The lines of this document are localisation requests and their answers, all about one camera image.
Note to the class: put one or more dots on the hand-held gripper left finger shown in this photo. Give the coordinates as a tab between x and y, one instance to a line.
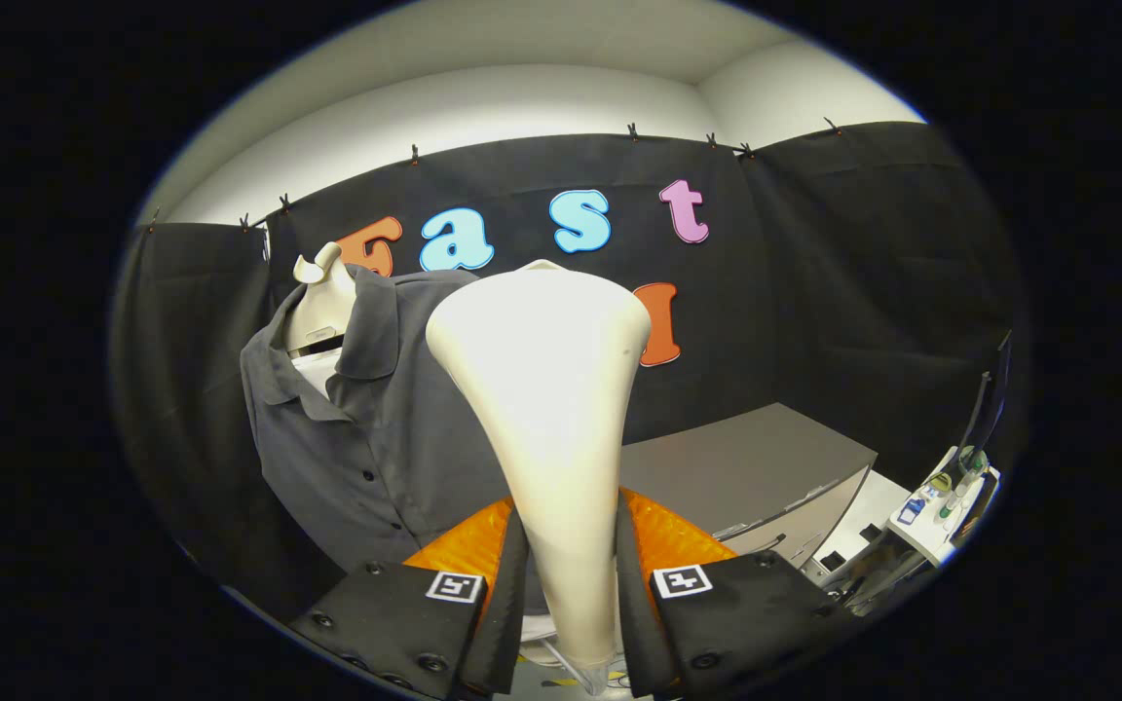
507	604

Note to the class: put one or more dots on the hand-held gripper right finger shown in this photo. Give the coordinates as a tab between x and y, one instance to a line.
631	604

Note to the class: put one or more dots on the grey button-up shirt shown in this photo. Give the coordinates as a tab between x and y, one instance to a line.
376	438

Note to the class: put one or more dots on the white garment steamer head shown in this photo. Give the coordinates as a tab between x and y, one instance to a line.
546	389

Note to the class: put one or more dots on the grey top cabinet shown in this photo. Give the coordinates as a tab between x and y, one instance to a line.
746	458

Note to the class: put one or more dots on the white side desk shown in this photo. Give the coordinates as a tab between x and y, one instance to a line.
873	506

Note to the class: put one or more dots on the small blue box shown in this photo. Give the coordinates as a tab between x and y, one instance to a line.
912	511

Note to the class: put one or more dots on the clear plastic bottle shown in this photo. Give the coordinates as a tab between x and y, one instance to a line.
960	492

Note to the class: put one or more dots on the black keyboard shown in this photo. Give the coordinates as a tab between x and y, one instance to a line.
972	511

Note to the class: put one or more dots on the white mannequin torso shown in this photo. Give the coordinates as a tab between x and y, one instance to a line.
322	302

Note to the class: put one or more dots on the black computer monitor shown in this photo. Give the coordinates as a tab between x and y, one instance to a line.
988	419

